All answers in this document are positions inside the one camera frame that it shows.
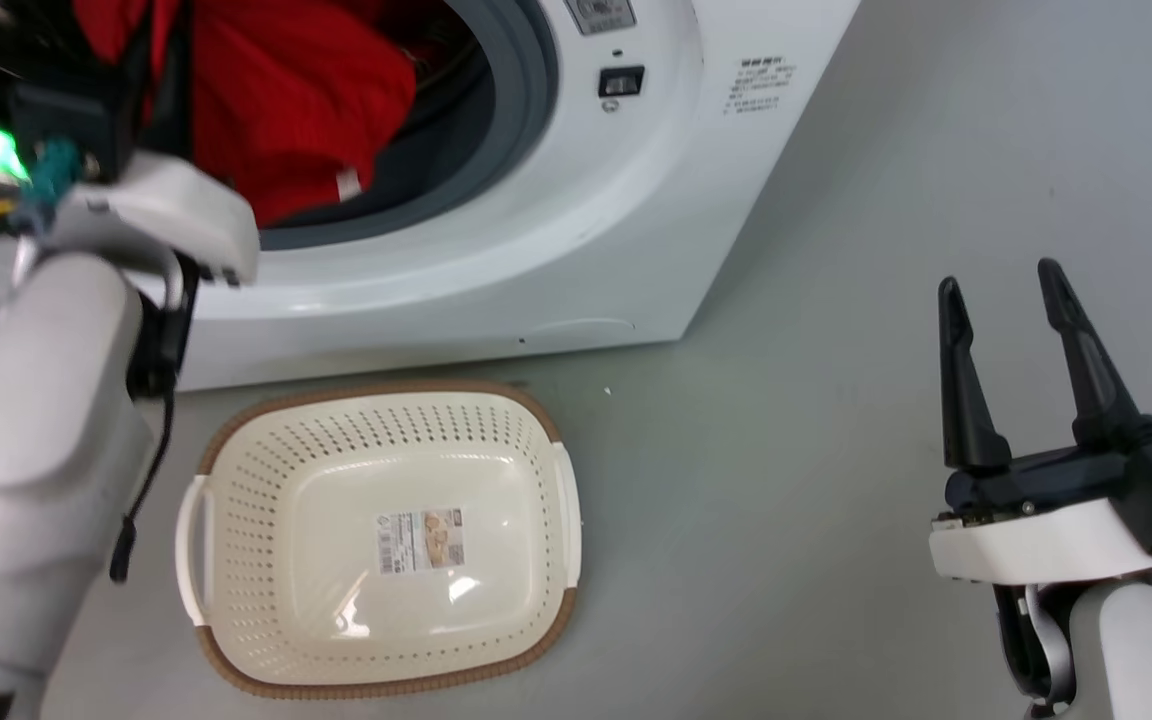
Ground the cream perforated laundry basket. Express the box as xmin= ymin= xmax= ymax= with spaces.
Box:
xmin=174 ymin=379 xmax=583 ymax=700

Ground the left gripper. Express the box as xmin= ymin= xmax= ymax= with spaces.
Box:
xmin=8 ymin=0 xmax=260 ymax=289

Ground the red knitted garment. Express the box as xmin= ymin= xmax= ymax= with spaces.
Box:
xmin=73 ymin=0 xmax=418 ymax=228

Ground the white front-load washing machine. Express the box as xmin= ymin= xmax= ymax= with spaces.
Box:
xmin=0 ymin=0 xmax=862 ymax=392

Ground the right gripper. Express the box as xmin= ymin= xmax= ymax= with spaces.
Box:
xmin=928 ymin=258 xmax=1152 ymax=585

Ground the paper label in basket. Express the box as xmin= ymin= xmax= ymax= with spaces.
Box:
xmin=377 ymin=507 xmax=465 ymax=576

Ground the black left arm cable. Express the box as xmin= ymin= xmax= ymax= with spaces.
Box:
xmin=109 ymin=255 xmax=200 ymax=585

